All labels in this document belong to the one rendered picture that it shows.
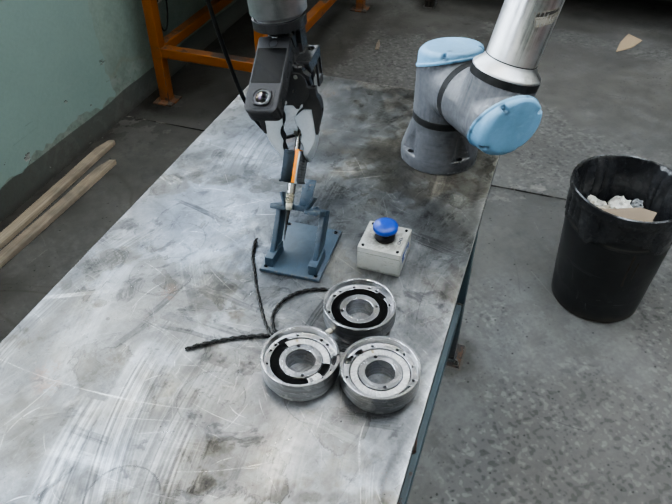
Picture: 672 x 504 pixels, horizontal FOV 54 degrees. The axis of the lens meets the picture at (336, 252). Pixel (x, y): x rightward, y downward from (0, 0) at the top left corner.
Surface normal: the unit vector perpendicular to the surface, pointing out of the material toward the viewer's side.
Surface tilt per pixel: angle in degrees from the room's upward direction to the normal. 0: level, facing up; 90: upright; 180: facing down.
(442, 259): 0
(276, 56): 31
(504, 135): 97
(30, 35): 90
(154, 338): 0
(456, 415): 0
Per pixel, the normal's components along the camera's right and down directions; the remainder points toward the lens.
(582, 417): 0.00, -0.76
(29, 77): 0.94, 0.22
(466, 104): -0.88, 0.07
